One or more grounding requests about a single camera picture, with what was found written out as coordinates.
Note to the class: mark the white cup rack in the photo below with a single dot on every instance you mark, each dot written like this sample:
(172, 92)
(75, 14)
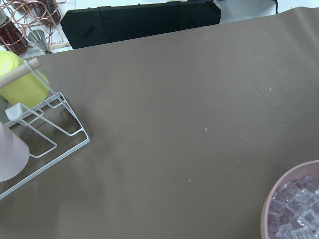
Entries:
(51, 129)

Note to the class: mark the pink bowl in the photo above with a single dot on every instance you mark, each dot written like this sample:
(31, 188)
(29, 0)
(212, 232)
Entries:
(304, 169)

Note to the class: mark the yellow cup in rack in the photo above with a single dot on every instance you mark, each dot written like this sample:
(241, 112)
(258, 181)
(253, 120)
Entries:
(28, 90)

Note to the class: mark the copper wire bottle rack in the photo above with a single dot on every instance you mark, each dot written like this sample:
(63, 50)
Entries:
(24, 18)

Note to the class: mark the black long bar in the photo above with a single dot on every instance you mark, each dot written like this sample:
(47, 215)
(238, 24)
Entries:
(108, 24)

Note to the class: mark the pile of clear ice cubes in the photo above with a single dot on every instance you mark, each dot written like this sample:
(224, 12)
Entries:
(294, 210)

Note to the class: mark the pink cup in rack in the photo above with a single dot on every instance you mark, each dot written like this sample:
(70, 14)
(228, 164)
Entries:
(14, 154)

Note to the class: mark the steel jigger cup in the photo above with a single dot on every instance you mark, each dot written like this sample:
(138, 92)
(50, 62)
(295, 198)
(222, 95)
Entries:
(37, 37)

